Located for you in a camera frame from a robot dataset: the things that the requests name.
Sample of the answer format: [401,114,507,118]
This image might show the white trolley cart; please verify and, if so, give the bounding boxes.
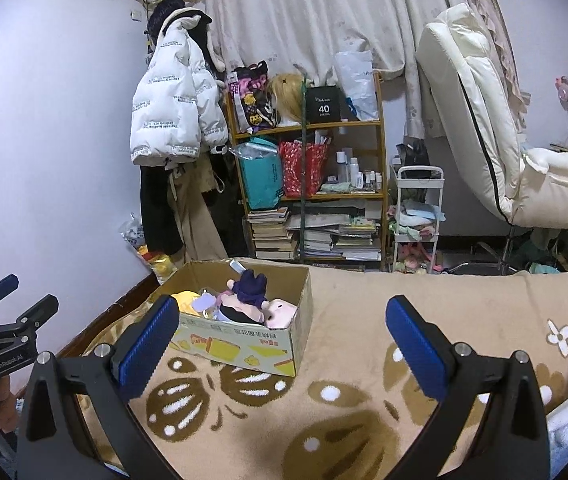
[388,165,447,274]

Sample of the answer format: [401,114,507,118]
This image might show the teal shopping bag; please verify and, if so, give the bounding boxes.
[230,137,285,211]

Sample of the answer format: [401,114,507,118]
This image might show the white plastic bag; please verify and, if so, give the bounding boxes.
[334,50,381,122]

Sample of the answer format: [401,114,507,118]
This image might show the white puffer jacket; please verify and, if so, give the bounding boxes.
[130,7,229,167]

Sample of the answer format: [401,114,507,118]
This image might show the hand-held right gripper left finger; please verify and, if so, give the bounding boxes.
[16,295,181,480]

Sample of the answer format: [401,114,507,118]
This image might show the wooden shelf rack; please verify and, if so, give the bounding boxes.
[223,71,391,274]

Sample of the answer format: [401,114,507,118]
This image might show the beige hanging trousers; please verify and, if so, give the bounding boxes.
[166,152,231,262]

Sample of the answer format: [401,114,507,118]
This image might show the beige printed blanket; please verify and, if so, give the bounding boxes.
[71,261,568,480]

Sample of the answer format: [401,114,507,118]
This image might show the dark knitted hat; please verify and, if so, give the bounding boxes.
[146,0,213,37]

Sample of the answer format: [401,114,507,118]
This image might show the black patterned bag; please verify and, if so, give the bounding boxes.
[228,61,281,132]

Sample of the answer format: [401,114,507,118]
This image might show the pink square plush toy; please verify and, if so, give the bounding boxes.
[262,298,299,331]

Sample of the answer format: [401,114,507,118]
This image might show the plastic bag with yellow items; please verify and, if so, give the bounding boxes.
[119,214,178,282]

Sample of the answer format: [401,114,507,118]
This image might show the yellow dog plush toy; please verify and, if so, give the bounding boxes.
[170,291,205,317]

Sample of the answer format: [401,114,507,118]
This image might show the printed cardboard box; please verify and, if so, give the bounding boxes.
[151,259,313,378]

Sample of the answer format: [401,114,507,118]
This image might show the floral lace curtain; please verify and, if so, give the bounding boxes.
[198,0,530,138]

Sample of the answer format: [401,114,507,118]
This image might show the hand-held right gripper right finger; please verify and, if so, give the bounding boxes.
[385,295,549,480]

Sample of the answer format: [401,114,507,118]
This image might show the white-haired doll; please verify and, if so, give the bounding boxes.
[212,269,271,325]

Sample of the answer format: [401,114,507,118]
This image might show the red patterned bag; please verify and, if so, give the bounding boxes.
[278,140,330,199]

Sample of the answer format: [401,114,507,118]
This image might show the white padded chair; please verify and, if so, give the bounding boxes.
[415,2,568,277]

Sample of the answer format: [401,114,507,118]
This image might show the blond wig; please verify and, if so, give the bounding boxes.
[268,73,307,127]

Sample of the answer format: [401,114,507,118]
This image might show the group of white bottles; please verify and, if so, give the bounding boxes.
[333,147,385,194]

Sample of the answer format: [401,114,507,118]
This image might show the green pole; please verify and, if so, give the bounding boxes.
[299,74,311,264]

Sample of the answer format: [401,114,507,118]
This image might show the black cardboard box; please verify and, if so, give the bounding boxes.
[304,85,347,124]

